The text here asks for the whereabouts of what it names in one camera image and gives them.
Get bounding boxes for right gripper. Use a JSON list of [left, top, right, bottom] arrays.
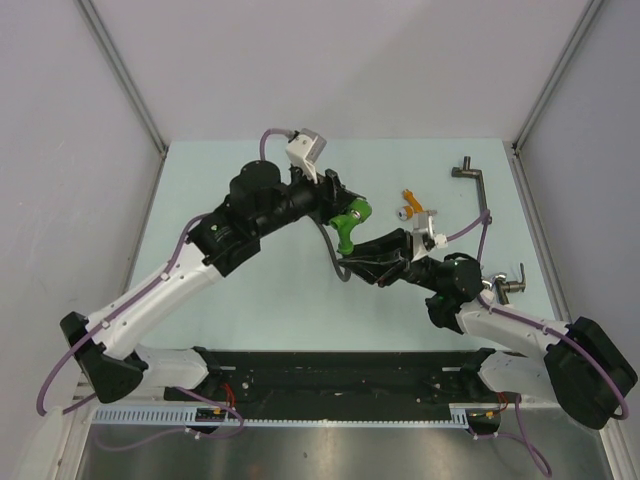
[[336, 228, 443, 294]]

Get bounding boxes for green water faucet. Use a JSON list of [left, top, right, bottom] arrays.
[[329, 197, 372, 255]]

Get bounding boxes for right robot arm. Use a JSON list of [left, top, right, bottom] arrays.
[[338, 229, 638, 430]]

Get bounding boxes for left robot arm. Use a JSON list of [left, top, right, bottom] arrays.
[[60, 161, 372, 404]]

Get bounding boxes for orange water faucet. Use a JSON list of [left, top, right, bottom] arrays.
[[396, 189, 438, 221]]

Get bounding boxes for chrome faucet white fittings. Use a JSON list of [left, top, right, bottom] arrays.
[[482, 262, 527, 305]]

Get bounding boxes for dark metal faucet spout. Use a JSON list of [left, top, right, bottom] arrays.
[[451, 155, 488, 215]]

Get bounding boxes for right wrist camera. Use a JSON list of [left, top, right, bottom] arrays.
[[411, 212, 448, 262]]

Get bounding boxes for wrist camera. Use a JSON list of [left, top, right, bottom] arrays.
[[411, 212, 448, 262], [285, 129, 327, 184]]

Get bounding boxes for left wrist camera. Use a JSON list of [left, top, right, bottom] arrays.
[[285, 129, 327, 184]]

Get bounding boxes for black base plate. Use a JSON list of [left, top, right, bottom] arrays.
[[164, 349, 521, 421]]

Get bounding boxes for left aluminium frame post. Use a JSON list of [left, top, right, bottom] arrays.
[[73, 0, 168, 159]]

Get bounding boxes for aluminium frame post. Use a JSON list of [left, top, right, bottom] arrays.
[[73, 0, 168, 159], [511, 0, 609, 154]]

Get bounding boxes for white slotted cable duct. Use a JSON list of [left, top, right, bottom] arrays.
[[92, 404, 474, 429]]

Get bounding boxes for right aluminium frame post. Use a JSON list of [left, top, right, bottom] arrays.
[[511, 0, 609, 154]]

